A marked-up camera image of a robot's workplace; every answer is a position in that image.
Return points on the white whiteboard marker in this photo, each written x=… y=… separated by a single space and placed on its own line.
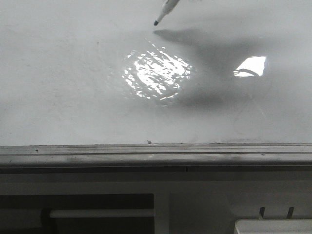
x=166 y=9

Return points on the white plastic bin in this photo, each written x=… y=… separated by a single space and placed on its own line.
x=290 y=226

